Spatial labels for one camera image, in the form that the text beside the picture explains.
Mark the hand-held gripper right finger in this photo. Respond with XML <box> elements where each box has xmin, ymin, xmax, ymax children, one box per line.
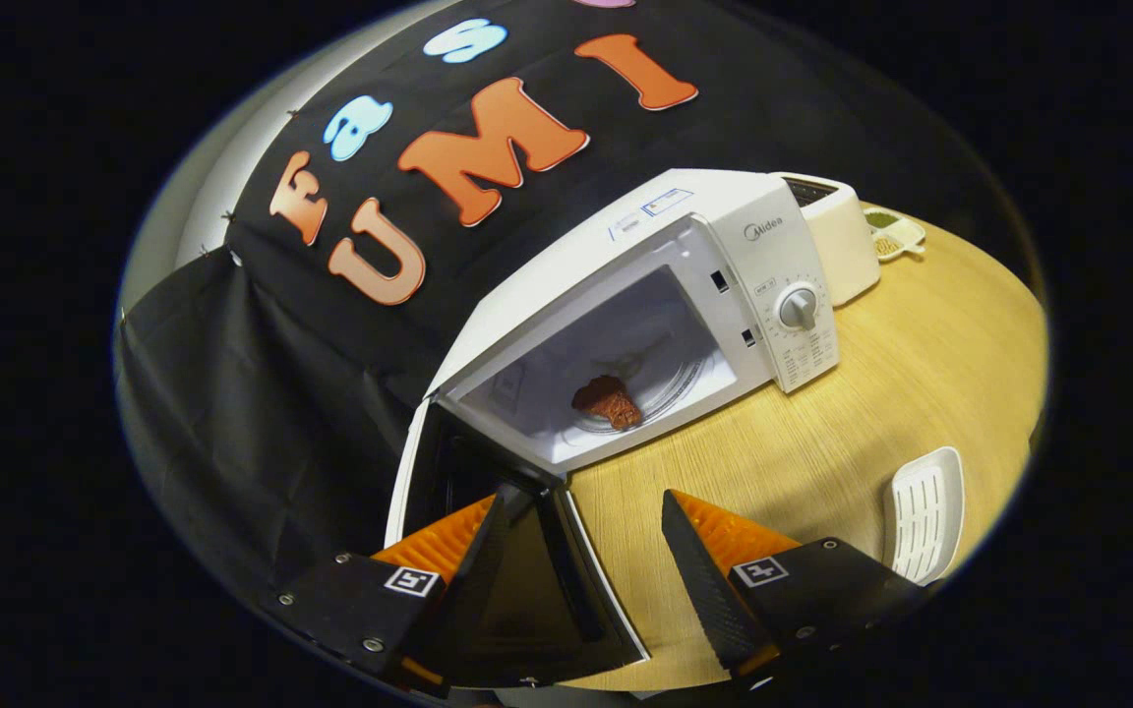
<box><xmin>662</xmin><ymin>490</ymin><xmax>927</xmax><ymax>690</ymax></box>

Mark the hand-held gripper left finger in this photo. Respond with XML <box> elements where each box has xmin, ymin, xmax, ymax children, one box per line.
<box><xmin>267</xmin><ymin>495</ymin><xmax>507</xmax><ymax>695</ymax></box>

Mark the brown meat piece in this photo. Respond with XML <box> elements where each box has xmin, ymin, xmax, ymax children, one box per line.
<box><xmin>571</xmin><ymin>375</ymin><xmax>644</xmax><ymax>432</ymax></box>

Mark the white microwave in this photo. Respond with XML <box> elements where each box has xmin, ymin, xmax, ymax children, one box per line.
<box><xmin>385</xmin><ymin>169</ymin><xmax>841</xmax><ymax>689</ymax></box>

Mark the glass turntable plate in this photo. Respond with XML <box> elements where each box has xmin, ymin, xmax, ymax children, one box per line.
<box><xmin>566</xmin><ymin>339</ymin><xmax>717</xmax><ymax>436</ymax></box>

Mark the white slotted tray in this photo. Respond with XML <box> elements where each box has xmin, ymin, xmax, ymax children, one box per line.
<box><xmin>884</xmin><ymin>446</ymin><xmax>966</xmax><ymax>587</ymax></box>

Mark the white toaster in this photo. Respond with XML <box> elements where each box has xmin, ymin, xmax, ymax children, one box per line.
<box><xmin>773</xmin><ymin>172</ymin><xmax>882</xmax><ymax>308</ymax></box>

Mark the white divided bean dish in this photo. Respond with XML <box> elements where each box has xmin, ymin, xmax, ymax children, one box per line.
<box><xmin>864</xmin><ymin>208</ymin><xmax>927</xmax><ymax>264</ymax></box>

